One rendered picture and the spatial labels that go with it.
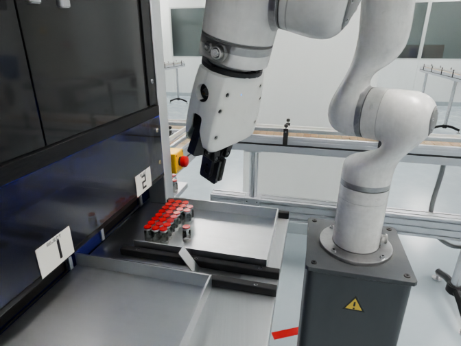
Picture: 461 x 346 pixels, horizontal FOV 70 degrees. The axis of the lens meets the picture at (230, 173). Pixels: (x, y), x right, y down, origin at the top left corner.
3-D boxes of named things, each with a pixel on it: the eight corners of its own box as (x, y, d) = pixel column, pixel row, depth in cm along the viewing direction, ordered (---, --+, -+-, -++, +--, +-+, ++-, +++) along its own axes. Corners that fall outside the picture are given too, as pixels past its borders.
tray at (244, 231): (134, 251, 84) (133, 239, 83) (174, 206, 108) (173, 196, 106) (265, 272, 77) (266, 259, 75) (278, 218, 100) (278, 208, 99)
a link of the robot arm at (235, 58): (241, 51, 33) (235, 80, 34) (286, 45, 39) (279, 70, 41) (183, 27, 36) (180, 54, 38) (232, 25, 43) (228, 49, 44)
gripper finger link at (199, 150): (182, 147, 39) (202, 162, 44) (219, 95, 39) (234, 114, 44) (175, 143, 40) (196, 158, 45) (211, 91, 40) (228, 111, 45)
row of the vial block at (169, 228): (158, 244, 87) (157, 230, 85) (184, 213, 103) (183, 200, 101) (167, 246, 86) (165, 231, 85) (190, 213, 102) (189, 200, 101)
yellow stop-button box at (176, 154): (157, 172, 114) (156, 152, 112) (166, 165, 121) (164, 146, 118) (177, 174, 113) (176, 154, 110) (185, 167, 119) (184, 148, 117)
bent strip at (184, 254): (179, 274, 76) (178, 252, 74) (184, 266, 79) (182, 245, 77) (238, 283, 73) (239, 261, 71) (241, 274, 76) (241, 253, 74)
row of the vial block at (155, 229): (151, 244, 87) (149, 228, 86) (177, 212, 103) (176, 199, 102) (158, 244, 87) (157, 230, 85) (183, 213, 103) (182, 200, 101)
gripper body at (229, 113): (231, 71, 34) (213, 161, 40) (282, 61, 41) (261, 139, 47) (181, 48, 37) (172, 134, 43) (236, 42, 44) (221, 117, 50)
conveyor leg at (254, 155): (242, 266, 206) (244, 149, 178) (245, 257, 214) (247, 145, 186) (256, 268, 204) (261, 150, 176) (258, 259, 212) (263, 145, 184)
